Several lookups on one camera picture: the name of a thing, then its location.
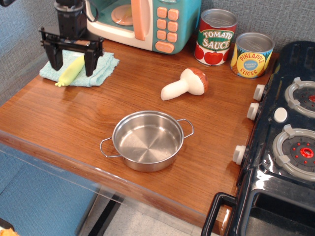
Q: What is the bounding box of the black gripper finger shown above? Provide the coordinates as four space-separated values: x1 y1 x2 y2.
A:
84 50 99 77
44 44 63 71

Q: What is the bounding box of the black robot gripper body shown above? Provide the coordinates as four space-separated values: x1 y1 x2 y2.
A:
39 2 104 57

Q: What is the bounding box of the yellow handled metal spoon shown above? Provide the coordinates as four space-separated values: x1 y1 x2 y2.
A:
55 56 85 87

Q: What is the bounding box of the stainless steel pot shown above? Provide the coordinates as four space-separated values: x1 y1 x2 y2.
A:
99 111 194 172

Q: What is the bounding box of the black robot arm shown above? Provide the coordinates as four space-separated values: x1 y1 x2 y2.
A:
39 0 104 77

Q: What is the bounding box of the light blue folded cloth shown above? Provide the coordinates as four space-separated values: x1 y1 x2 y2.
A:
39 50 119 87

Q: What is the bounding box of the toy microwave oven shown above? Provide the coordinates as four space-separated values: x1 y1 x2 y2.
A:
86 0 201 55

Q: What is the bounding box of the toy mushroom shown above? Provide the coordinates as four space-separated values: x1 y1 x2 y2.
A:
160 67 209 101

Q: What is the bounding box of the tomato sauce can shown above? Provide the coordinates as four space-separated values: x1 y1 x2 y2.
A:
194 8 238 66

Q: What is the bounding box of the pineapple slices can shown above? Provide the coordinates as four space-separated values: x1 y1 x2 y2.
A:
230 32 275 78

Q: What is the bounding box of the black toy stove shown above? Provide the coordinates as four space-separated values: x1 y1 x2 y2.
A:
202 41 315 236

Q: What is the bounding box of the black braided cable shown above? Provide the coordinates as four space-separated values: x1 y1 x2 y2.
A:
0 0 99 23

